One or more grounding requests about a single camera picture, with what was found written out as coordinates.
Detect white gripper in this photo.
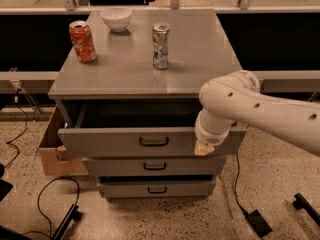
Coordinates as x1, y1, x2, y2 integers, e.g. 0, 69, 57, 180
194, 109, 233, 156

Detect grey top drawer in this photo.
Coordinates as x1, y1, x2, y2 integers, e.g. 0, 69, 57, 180
57, 101, 248, 159

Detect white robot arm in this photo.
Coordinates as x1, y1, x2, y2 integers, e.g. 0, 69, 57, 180
195, 70, 320, 156

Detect grey middle drawer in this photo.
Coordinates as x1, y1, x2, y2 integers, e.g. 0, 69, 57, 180
83, 156, 226, 177

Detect grey drawer cabinet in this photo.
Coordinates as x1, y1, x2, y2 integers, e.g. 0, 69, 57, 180
49, 9, 245, 187

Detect black power adapter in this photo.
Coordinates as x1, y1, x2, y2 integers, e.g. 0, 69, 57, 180
246, 210, 272, 238

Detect black stand leg right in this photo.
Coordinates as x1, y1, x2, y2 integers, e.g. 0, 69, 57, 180
293, 193, 320, 227

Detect black stand leg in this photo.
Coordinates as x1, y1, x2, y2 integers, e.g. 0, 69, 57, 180
293, 193, 320, 227
51, 204, 82, 240

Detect crushed silver can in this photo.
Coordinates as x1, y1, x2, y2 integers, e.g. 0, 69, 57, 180
152, 22, 170, 69

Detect black stand leg left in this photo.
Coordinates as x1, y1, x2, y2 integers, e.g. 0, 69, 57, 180
51, 204, 82, 240

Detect cardboard box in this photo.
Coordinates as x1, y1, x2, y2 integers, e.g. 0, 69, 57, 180
39, 107, 88, 176

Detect white bowl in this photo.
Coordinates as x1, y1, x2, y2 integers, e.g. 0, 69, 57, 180
100, 7, 132, 32

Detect orange soda can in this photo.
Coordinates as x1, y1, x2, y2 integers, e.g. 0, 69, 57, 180
69, 20, 96, 63

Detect black adapter cable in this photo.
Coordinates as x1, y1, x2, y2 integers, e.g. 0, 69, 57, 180
233, 150, 249, 215

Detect black floor cable left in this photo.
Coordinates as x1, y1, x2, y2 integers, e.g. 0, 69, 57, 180
20, 176, 81, 239

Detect black hanging cable left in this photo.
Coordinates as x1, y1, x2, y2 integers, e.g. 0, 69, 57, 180
3, 88, 30, 170

